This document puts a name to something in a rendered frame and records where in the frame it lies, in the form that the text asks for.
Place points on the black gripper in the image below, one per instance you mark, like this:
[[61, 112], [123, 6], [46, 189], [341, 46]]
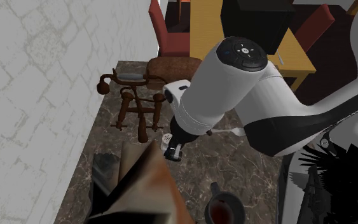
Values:
[[181, 133]]

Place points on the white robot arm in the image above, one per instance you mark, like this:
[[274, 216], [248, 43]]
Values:
[[216, 93]]

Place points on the white salt shaker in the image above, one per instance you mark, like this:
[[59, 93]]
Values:
[[166, 139]]

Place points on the white spoon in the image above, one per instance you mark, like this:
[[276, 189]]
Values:
[[231, 131]]

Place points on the brown bread loaf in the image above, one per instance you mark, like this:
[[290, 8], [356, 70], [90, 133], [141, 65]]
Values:
[[172, 68]]

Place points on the brown cardboard box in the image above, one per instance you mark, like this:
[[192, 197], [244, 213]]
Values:
[[147, 192]]

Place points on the dark cup with red liquid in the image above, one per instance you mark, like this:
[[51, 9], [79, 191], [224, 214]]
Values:
[[225, 208]]

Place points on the red chair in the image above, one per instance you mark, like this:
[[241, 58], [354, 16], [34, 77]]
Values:
[[174, 43], [313, 26]]

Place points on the yellow wooden table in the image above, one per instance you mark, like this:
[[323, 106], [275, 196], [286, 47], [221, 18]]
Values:
[[205, 28]]

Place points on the dark robot stand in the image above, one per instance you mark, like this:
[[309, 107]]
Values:
[[324, 198]]

